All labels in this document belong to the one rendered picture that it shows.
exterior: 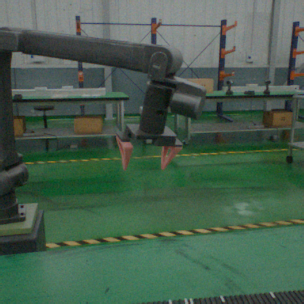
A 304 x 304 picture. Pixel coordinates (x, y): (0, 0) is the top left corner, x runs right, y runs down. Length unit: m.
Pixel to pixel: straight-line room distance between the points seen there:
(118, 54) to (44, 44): 0.19
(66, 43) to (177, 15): 7.60
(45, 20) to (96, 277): 7.51
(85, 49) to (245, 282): 0.62
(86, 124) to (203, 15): 4.41
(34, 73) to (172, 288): 7.50
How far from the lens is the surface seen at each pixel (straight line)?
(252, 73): 9.01
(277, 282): 0.85
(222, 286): 0.81
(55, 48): 0.83
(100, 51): 0.77
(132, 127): 0.76
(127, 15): 8.18
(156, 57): 0.70
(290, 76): 9.07
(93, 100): 5.09
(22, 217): 1.08
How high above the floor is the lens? 1.25
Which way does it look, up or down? 15 degrees down
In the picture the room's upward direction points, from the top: straight up
